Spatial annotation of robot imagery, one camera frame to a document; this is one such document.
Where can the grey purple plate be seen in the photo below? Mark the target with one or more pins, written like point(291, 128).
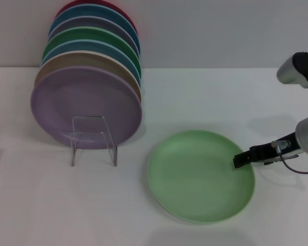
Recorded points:
point(92, 21)

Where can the dark green plate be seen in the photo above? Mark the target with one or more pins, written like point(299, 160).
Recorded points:
point(92, 33)

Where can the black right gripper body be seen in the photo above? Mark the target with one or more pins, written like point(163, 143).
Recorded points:
point(267, 151)

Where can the beige plate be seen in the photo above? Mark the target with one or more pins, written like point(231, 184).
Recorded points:
point(79, 60)

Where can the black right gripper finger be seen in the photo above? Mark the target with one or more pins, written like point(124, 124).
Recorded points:
point(240, 159)

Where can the maroon red plate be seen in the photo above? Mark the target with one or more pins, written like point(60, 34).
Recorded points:
point(129, 16)

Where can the lavender plate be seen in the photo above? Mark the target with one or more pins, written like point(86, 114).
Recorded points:
point(66, 102)

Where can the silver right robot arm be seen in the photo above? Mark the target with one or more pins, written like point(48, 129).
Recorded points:
point(306, 133)

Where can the light green plate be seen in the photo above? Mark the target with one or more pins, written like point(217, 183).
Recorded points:
point(195, 179)

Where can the teal blue plate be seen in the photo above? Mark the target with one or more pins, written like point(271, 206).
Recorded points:
point(92, 10)

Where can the light blue plate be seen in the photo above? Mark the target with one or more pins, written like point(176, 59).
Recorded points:
point(92, 46)

